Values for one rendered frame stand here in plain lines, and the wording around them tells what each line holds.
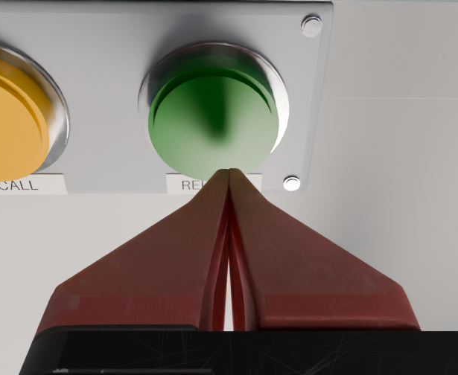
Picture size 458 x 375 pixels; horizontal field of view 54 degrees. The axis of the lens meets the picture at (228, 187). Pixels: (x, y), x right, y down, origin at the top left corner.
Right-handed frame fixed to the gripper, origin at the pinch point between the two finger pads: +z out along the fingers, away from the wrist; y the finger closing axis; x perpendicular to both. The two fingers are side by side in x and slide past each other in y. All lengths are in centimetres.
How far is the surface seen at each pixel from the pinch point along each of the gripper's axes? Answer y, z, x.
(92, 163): 4.7, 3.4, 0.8
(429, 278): -15.6, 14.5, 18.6
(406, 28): -9.1, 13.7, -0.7
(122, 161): 3.7, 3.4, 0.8
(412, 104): -10.5, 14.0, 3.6
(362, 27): -6.8, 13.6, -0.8
